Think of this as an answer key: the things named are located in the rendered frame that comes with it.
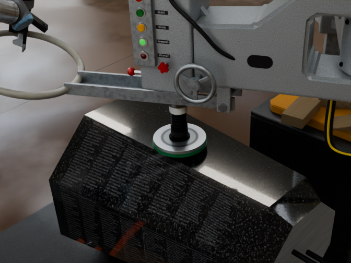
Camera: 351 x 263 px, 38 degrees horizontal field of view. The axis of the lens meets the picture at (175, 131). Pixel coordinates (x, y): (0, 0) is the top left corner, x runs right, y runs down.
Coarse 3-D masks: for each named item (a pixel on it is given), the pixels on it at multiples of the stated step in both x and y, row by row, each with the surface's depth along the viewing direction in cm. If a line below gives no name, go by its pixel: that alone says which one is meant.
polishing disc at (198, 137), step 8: (160, 128) 211; (168, 128) 211; (192, 128) 210; (200, 128) 210; (160, 136) 206; (168, 136) 206; (192, 136) 205; (200, 136) 205; (160, 144) 201; (168, 144) 201; (176, 144) 201; (184, 144) 201; (192, 144) 200; (200, 144) 200; (168, 152) 198; (176, 152) 197; (184, 152) 197
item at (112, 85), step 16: (96, 80) 211; (112, 80) 208; (128, 80) 206; (96, 96) 201; (112, 96) 198; (128, 96) 196; (144, 96) 193; (160, 96) 191; (176, 96) 189; (192, 96) 186
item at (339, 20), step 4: (336, 16) 190; (336, 20) 189; (340, 20) 176; (336, 24) 188; (340, 24) 176; (336, 28) 187; (340, 28) 175; (340, 32) 174; (340, 36) 173; (340, 40) 173; (340, 44) 173; (340, 48) 173
